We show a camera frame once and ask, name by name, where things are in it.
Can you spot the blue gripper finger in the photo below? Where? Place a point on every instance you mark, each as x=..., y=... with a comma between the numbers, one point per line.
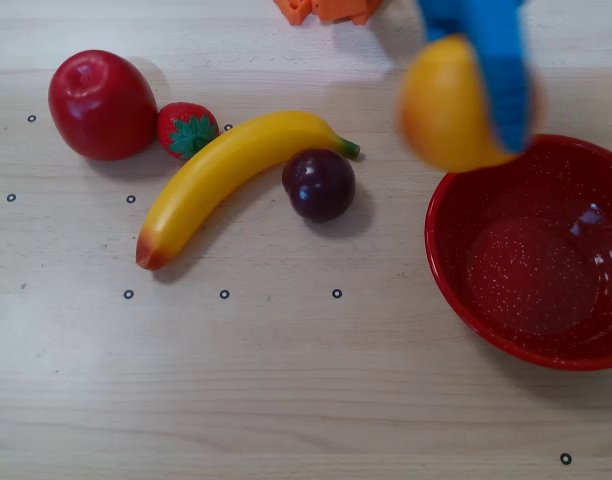
x=503, y=75

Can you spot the red toy strawberry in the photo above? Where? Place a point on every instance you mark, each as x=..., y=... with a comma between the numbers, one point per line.
x=186, y=130

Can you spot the orange yellow toy peach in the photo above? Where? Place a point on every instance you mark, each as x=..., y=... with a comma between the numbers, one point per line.
x=436, y=110

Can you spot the orange robot base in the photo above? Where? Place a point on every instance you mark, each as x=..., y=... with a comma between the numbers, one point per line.
x=336, y=9

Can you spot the yellow toy banana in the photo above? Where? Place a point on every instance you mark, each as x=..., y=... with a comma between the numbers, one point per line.
x=221, y=175

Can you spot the red toy apple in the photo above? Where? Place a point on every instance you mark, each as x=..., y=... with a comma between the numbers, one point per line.
x=101, y=105

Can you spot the red speckled bowl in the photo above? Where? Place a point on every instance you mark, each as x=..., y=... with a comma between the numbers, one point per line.
x=526, y=280

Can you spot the dark purple toy plum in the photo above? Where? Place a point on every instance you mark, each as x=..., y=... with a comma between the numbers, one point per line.
x=318, y=187

